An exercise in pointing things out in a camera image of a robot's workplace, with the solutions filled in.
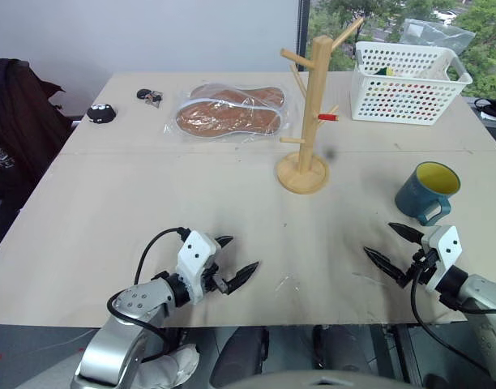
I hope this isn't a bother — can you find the black jacket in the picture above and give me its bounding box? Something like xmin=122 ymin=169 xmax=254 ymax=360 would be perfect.
xmin=0 ymin=58 xmax=78 ymax=196

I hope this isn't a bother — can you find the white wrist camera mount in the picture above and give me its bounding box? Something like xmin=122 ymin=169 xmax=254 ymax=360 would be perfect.
xmin=176 ymin=230 xmax=222 ymax=306
xmin=420 ymin=224 xmax=464 ymax=293

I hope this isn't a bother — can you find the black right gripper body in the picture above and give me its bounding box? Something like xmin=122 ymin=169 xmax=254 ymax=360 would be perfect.
xmin=404 ymin=247 xmax=440 ymax=289

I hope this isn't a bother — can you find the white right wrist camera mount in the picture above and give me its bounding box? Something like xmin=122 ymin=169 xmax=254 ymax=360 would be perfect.
xmin=420 ymin=224 xmax=464 ymax=293

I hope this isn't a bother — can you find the black bag with strap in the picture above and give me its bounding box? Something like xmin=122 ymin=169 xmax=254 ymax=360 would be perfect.
xmin=472 ymin=97 xmax=496 ymax=123

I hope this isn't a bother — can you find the white perforated plastic basket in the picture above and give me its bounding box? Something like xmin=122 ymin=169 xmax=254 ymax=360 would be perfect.
xmin=349 ymin=41 xmax=474 ymax=126

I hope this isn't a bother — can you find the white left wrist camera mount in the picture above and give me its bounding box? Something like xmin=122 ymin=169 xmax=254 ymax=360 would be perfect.
xmin=176 ymin=230 xmax=222 ymax=306

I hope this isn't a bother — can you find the black round toy with eyes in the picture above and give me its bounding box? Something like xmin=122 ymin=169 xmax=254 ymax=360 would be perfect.
xmin=86 ymin=103 xmax=117 ymax=124

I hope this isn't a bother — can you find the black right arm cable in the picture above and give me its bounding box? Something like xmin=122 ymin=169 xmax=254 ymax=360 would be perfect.
xmin=409 ymin=250 xmax=496 ymax=383

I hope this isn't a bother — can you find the clear insole packaging bag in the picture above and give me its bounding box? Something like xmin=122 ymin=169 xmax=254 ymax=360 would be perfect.
xmin=163 ymin=82 xmax=293 ymax=143

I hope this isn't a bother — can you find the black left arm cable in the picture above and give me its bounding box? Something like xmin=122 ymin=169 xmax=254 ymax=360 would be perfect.
xmin=106 ymin=227 xmax=192 ymax=362

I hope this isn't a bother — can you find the brown shoe insole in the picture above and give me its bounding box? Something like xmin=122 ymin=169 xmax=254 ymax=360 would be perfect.
xmin=189 ymin=83 xmax=287 ymax=111
xmin=175 ymin=100 xmax=284 ymax=140

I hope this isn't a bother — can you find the wooden mug tree stand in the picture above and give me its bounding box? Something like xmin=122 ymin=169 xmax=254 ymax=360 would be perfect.
xmin=276 ymin=15 xmax=365 ymax=196

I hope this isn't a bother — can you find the clear plastic bag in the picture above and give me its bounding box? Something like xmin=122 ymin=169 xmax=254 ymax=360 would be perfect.
xmin=399 ymin=17 xmax=477 ymax=56

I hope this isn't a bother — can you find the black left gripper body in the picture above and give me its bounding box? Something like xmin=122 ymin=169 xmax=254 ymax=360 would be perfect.
xmin=202 ymin=251 xmax=234 ymax=296

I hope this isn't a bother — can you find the black key bunch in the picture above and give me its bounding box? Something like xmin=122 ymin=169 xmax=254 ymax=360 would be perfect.
xmin=135 ymin=88 xmax=165 ymax=109

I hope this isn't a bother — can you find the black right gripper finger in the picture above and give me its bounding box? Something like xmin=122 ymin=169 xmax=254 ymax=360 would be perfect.
xmin=362 ymin=246 xmax=409 ymax=289
xmin=387 ymin=221 xmax=425 ymax=246

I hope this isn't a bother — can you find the white cloth wrap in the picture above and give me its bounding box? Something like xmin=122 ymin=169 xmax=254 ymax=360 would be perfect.
xmin=129 ymin=343 xmax=201 ymax=389

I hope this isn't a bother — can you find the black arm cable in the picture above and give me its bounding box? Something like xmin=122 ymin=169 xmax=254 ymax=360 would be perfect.
xmin=106 ymin=227 xmax=192 ymax=362
xmin=409 ymin=250 xmax=496 ymax=383

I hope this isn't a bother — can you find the dark window frame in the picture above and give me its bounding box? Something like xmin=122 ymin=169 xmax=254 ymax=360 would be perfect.
xmin=293 ymin=0 xmax=312 ymax=75

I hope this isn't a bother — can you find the blue mug yellow inside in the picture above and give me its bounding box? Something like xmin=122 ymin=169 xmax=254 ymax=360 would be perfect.
xmin=394 ymin=160 xmax=462 ymax=228

